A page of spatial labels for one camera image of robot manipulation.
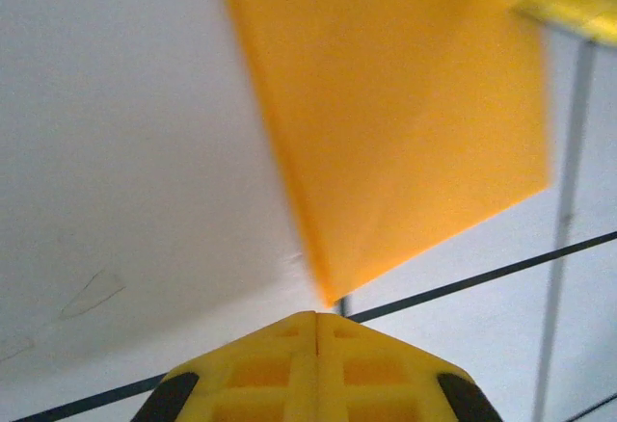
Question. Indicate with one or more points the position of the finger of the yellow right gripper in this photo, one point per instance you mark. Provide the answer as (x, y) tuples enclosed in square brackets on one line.
[(573, 3)]

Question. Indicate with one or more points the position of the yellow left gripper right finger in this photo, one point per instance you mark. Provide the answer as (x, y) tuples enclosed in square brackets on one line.
[(385, 374)]

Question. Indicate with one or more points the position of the orange square paper sheet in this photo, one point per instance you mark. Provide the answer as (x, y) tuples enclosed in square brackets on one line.
[(385, 128)]

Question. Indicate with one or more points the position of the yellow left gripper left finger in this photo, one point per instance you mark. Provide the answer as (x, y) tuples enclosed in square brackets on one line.
[(260, 374)]

